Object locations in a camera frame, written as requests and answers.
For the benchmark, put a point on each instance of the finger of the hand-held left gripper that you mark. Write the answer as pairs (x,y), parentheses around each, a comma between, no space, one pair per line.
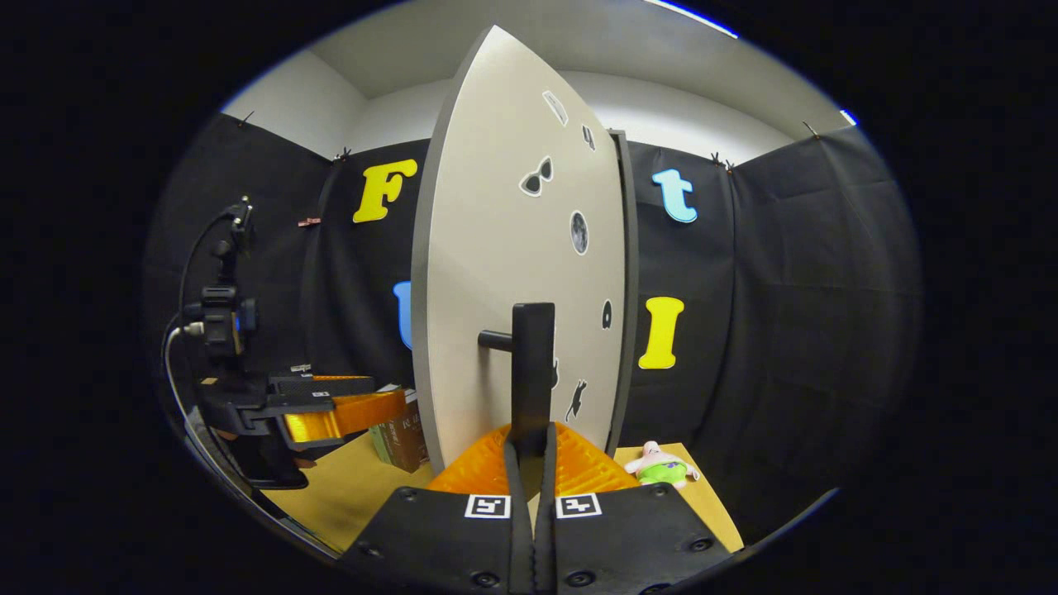
(314,385)
(302,406)

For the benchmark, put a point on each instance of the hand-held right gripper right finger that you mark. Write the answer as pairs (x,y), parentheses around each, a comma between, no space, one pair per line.
(547,545)

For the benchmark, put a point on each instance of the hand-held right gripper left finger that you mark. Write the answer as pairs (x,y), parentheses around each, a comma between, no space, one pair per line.
(521,545)

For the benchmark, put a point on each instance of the beige cabinet door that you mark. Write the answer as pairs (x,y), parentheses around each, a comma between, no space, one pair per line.
(496,248)

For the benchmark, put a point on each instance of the grey cabinet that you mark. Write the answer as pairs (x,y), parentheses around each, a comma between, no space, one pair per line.
(631,289)

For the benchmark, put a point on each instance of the thick brown book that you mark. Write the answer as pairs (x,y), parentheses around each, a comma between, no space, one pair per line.
(405,438)

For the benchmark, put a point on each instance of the pink starfish plush toy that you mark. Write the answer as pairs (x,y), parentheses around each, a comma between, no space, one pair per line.
(661,469)

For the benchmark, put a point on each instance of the black backdrop cloth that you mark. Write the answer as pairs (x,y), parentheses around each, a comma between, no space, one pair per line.
(785,330)

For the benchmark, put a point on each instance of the ceiling light panel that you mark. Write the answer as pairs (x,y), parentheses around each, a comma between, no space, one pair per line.
(848,117)

